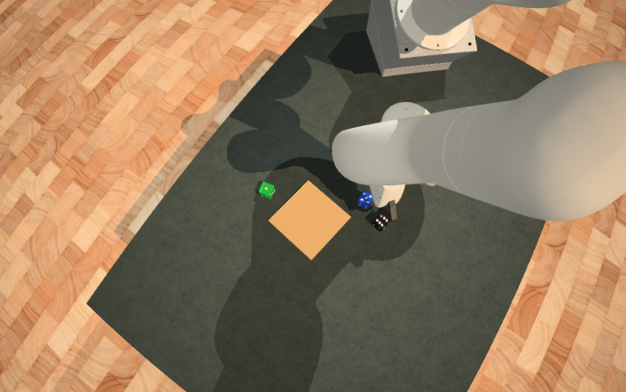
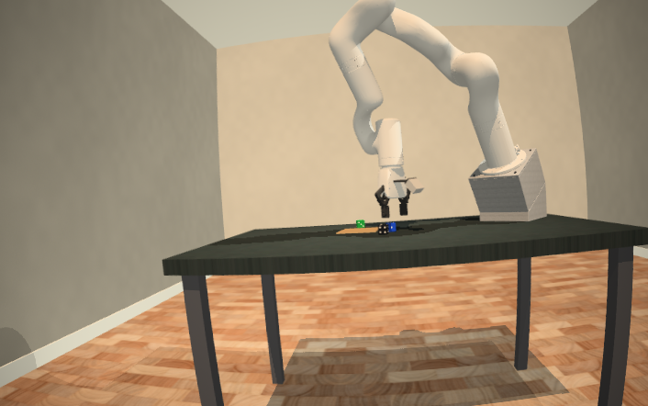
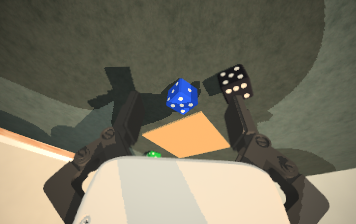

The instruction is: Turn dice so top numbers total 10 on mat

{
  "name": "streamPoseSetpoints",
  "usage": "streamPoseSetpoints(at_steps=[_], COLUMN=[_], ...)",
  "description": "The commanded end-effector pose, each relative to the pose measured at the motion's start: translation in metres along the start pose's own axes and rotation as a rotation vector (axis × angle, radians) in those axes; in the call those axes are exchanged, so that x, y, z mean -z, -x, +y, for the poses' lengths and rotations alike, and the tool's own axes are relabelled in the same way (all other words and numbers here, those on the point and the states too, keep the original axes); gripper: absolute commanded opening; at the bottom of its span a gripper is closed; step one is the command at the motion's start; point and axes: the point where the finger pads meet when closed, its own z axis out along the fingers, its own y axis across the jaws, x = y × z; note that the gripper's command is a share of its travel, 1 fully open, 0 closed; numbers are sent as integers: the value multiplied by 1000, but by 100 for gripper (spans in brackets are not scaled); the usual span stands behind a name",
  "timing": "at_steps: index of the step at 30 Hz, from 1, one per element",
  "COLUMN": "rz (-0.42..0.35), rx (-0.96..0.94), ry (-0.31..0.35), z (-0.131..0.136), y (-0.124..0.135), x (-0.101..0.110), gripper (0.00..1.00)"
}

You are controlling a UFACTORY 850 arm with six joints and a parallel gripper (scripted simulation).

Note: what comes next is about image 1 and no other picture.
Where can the blue die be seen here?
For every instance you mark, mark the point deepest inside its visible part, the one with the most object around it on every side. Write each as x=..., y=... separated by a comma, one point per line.
x=365, y=200

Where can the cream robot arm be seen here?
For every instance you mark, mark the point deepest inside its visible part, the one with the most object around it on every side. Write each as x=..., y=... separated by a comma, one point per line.
x=558, y=153

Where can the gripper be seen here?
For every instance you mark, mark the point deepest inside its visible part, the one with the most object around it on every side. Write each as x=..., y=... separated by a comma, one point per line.
x=386, y=194

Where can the green die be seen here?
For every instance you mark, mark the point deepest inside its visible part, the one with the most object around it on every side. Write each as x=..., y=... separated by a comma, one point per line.
x=267, y=190

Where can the orange flat mat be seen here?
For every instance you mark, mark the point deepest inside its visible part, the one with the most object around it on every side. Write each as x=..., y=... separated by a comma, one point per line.
x=309, y=219

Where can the black die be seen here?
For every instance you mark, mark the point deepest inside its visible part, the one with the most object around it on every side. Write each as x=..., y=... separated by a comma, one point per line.
x=380, y=222

